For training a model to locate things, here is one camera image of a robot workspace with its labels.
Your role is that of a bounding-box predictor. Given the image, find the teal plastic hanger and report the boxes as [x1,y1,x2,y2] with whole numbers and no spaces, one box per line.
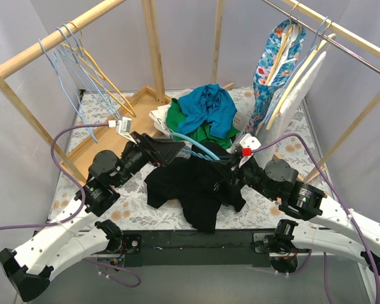
[155,117,222,163]

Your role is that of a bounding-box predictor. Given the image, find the blue wire hanger right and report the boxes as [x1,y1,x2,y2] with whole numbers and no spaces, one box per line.
[305,16,329,61]

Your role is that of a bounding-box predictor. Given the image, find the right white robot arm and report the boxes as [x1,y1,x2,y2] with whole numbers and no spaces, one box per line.
[212,156,380,276]

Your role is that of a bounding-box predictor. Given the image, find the white plastic laundry basket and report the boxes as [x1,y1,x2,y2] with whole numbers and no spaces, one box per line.
[177,88,250,146]

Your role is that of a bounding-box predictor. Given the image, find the wooden clothes rack left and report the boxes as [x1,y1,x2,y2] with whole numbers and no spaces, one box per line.
[0,0,181,184]

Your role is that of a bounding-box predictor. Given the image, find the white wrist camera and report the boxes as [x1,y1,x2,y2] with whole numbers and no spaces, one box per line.
[108,117,135,143]
[238,134,261,168]

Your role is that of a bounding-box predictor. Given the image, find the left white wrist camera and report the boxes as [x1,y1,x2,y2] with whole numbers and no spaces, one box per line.
[108,117,135,143]

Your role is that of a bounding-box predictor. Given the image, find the wooden clothes rack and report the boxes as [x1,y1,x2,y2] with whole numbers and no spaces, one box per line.
[0,0,181,184]
[218,1,380,187]

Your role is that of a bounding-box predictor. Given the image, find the teal t shirt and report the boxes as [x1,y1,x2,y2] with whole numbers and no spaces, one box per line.
[177,84,237,139]

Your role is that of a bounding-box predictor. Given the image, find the bright green t shirt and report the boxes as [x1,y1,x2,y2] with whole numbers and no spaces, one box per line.
[166,98,239,149]

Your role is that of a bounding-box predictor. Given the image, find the metal hanging rod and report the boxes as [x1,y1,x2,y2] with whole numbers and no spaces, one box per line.
[263,1,380,75]

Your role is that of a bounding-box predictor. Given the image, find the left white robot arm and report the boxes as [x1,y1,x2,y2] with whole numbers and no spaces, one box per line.
[0,132,185,302]

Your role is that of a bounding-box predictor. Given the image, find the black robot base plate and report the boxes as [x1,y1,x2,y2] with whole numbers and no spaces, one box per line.
[123,228,275,267]

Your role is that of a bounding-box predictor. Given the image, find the black t shirt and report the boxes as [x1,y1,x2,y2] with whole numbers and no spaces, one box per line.
[144,141,246,235]

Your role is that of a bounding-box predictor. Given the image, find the white fleece garment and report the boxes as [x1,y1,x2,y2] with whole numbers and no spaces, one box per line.
[257,51,327,145]

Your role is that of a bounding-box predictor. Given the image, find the floral patterned table mat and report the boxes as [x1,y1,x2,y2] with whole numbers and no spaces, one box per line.
[48,89,332,231]

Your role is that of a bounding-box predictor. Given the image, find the blue floral garment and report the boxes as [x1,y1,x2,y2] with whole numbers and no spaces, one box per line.
[242,19,307,136]

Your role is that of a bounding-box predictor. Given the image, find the white t shirt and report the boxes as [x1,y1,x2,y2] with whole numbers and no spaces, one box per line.
[149,104,172,137]

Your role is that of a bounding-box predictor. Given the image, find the light blue wire hanger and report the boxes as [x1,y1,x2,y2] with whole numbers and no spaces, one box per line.
[56,24,121,118]
[65,22,135,115]
[39,39,87,125]

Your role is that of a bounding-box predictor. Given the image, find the wooden clothes rack right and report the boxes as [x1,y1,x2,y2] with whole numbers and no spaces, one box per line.
[218,1,380,187]

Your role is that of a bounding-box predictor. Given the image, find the cream wooden hanger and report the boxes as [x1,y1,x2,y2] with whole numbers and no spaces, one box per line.
[265,32,337,130]

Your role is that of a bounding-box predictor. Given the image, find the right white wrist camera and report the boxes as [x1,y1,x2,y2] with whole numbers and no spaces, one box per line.
[238,134,261,168]

